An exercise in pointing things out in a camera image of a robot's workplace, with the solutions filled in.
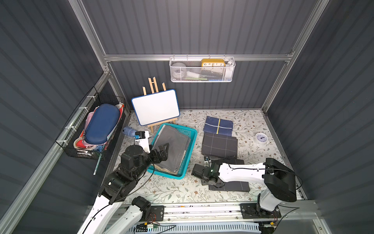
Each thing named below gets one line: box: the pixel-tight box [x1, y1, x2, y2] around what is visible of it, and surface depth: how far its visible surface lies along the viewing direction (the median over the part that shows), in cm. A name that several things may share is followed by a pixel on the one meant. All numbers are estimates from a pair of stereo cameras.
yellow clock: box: [201, 58, 225, 67], surface depth 90 cm
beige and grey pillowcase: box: [154, 163, 178, 176], surface depth 87 cm
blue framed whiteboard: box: [130, 88, 181, 126], surface depth 98 cm
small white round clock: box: [253, 132, 269, 146], surface depth 101 cm
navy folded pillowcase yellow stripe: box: [203, 116, 234, 137], surface depth 111 cm
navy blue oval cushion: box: [84, 103, 120, 145], surface depth 69 cm
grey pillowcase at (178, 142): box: [152, 124, 191, 173], surface depth 93 cm
